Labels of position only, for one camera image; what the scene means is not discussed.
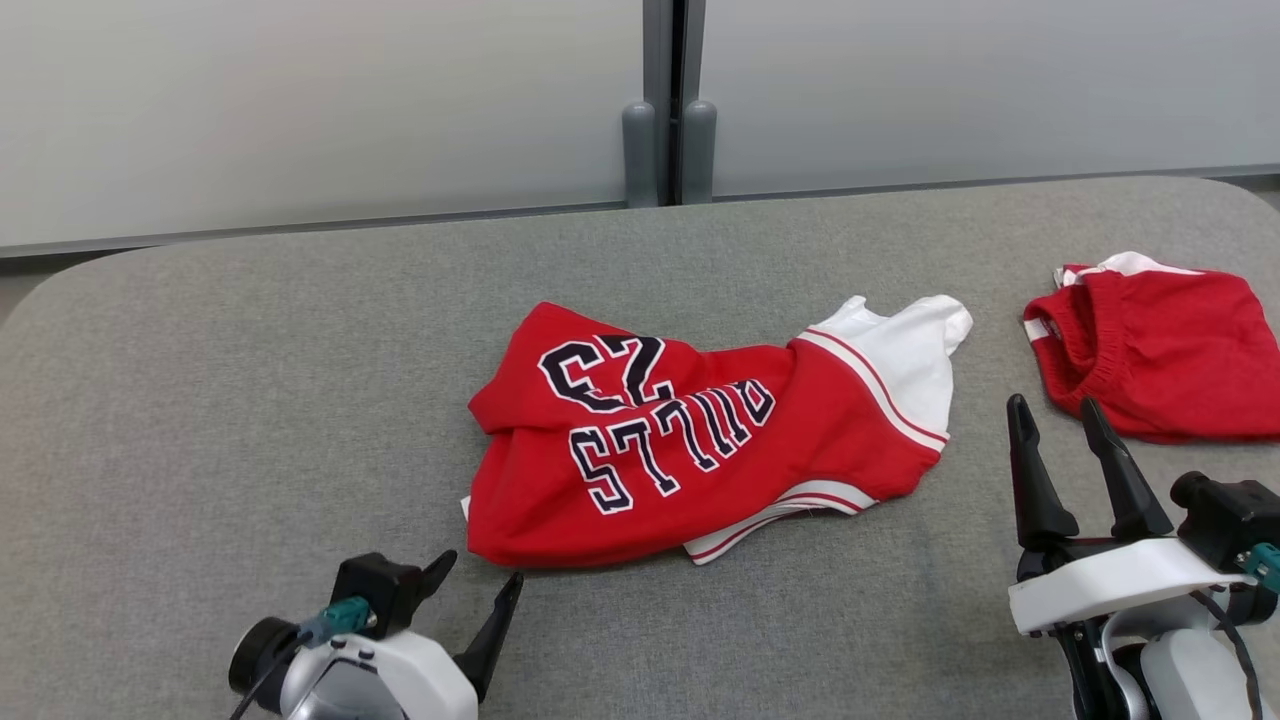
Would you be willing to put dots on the red bulls jersey white sleeves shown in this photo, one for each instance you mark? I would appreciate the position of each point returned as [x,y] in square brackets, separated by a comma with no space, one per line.
[620,500]

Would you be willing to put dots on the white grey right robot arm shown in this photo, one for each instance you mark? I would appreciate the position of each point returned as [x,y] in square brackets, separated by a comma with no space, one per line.
[1180,670]

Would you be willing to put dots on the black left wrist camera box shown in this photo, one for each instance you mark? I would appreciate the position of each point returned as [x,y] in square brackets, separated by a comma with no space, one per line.
[385,590]

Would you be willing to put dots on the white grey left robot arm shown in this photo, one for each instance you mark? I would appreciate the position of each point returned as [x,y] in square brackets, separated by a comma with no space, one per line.
[350,695]

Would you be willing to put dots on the red shorts white stripe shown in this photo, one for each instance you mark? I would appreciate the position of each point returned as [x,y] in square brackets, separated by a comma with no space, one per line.
[1170,360]

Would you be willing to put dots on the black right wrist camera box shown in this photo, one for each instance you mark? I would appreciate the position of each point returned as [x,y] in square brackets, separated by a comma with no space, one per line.
[1225,520]

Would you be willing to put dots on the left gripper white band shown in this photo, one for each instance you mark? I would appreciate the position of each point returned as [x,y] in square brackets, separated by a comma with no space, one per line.
[430,680]

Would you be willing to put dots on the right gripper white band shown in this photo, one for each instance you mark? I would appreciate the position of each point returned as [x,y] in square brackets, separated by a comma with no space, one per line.
[1120,590]

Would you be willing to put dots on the grey partition post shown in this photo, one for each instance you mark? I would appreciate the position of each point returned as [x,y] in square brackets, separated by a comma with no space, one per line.
[698,150]
[640,150]

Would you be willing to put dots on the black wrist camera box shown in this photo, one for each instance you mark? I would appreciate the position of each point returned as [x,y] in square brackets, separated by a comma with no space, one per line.
[385,590]
[1225,520]

